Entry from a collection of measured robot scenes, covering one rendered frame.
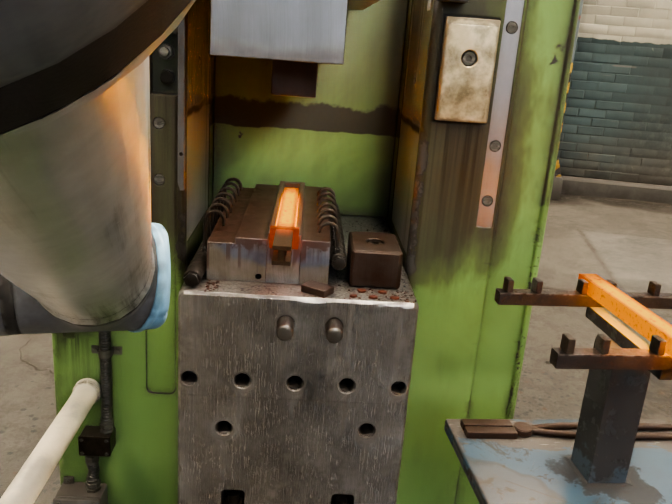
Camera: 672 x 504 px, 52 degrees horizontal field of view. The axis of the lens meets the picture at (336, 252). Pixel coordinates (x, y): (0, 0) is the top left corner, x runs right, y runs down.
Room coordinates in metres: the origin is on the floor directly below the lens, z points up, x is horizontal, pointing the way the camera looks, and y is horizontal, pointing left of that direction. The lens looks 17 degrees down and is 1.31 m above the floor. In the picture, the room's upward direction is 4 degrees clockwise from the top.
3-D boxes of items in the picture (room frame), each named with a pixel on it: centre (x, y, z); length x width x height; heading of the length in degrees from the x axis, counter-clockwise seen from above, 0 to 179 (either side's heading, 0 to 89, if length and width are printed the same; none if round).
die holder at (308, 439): (1.28, 0.07, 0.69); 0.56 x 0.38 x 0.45; 3
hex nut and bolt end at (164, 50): (1.20, 0.31, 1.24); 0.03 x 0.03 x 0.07; 3
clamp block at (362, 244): (1.13, -0.07, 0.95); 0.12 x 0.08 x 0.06; 3
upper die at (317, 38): (1.27, 0.12, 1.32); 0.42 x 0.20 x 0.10; 3
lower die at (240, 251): (1.27, 0.12, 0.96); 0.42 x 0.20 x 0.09; 3
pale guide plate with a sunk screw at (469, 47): (1.21, -0.20, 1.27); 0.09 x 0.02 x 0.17; 93
